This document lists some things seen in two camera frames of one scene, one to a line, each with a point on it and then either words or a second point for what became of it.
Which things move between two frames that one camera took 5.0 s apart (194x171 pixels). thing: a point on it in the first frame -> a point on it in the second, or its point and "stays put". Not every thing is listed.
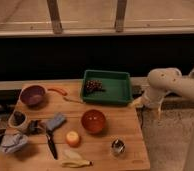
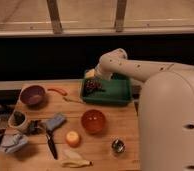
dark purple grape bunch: x=92 y=86 stays put
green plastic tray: x=117 y=87 stays put
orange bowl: x=93 y=121 stays put
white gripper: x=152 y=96 -> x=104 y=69
